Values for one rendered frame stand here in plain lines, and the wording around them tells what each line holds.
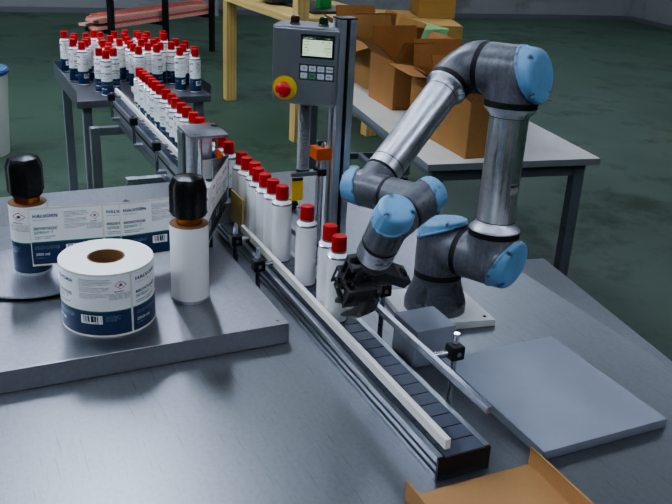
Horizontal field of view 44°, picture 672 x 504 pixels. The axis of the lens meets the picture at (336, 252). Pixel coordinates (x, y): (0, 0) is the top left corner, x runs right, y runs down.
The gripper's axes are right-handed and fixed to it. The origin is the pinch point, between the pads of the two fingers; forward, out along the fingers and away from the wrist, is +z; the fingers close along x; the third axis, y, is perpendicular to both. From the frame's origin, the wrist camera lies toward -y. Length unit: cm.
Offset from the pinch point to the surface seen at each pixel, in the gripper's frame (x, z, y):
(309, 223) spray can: -28.0, 3.3, 0.2
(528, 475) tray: 48, -16, -10
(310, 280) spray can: -20.1, 15.7, -0.3
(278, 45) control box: -66, -18, 0
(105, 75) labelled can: -213, 118, 6
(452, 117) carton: -132, 78, -122
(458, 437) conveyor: 38.4, -16.0, -0.5
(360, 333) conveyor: 2.8, 4.7, -1.4
